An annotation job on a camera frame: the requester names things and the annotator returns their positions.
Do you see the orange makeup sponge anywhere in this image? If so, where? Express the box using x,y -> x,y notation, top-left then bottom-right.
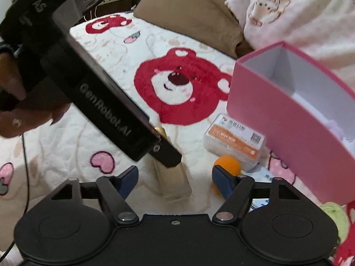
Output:
213,156 -> 241,176

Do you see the blue wet wipes pack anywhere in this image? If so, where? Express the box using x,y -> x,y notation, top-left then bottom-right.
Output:
247,164 -> 274,211

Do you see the gold capped foundation bottle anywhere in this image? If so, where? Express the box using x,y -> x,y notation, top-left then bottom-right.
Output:
152,126 -> 193,202

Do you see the clear floss pick box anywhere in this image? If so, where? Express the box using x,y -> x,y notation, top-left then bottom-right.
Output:
203,113 -> 266,172

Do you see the green yarn ball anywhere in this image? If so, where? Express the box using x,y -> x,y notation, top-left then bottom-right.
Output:
319,202 -> 350,244

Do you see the purple plush toy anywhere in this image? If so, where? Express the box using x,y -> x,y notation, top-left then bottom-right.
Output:
325,120 -> 354,143

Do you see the person's left hand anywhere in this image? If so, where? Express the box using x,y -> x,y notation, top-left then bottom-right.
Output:
0,52 -> 72,139

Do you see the red bear print blanket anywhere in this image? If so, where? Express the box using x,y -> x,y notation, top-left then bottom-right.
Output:
0,11 -> 355,266

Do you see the pink cardboard box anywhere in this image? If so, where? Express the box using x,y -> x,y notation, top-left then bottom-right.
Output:
227,42 -> 354,205

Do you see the brown pillow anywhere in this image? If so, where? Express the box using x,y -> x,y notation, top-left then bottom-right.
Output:
134,0 -> 253,58

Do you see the pink checked cartoon pillow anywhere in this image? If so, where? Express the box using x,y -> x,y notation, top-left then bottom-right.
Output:
225,0 -> 354,88

